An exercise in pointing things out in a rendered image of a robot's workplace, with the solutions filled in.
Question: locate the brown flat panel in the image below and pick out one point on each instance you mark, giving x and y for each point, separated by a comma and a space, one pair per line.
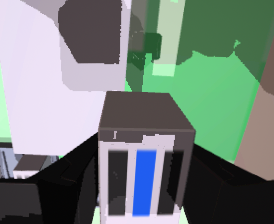
256, 150

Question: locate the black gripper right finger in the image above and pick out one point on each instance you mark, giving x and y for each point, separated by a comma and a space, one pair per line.
219, 192

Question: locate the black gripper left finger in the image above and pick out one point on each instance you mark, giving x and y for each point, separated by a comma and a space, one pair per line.
66, 192

